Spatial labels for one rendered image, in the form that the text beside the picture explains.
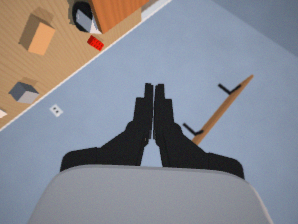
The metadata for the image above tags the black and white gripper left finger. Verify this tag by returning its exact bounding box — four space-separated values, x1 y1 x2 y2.
60 83 154 172

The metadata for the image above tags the wooden dolly with black caster wheels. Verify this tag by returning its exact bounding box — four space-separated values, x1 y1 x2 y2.
72 0 149 34

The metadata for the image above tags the white rectangular block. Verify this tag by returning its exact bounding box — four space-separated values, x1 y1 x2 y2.
0 109 7 118

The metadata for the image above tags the red toy brick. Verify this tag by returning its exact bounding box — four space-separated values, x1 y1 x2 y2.
87 35 104 50

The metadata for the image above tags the grey cube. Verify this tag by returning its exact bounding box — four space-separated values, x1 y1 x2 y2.
9 82 39 104

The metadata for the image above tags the light brown wooden block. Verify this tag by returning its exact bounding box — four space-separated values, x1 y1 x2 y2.
19 14 56 55

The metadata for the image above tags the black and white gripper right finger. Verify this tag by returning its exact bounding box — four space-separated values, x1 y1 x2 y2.
153 84 245 180

